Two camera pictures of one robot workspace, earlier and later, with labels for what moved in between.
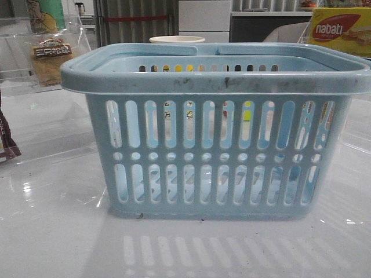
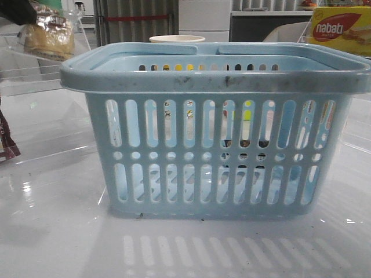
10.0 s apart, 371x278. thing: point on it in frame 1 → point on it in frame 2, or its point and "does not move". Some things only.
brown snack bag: x=8 y=149 does not move
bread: x=48 y=55 → x=51 y=37
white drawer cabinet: x=208 y=19 does not move
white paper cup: x=177 y=39 does not move
